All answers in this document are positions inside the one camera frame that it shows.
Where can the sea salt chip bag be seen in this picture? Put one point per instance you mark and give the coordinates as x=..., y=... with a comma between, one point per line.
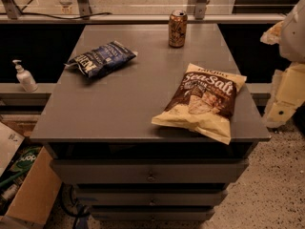
x=203, y=103

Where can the blue chip bag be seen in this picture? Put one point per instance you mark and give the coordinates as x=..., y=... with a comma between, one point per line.
x=103, y=60

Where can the orange soda can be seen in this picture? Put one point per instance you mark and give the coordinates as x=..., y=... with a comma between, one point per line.
x=177, y=28

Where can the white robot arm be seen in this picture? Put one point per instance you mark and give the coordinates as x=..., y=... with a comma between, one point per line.
x=288, y=87

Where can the grey drawer cabinet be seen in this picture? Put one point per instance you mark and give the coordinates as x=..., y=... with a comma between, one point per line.
x=103, y=142

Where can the white pump bottle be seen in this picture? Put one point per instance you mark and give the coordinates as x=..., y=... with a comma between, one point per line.
x=24, y=77

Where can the green package in box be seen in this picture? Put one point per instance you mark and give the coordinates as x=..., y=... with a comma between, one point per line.
x=20, y=165

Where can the cardboard box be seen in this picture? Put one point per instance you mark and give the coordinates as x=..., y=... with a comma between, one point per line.
x=32, y=204

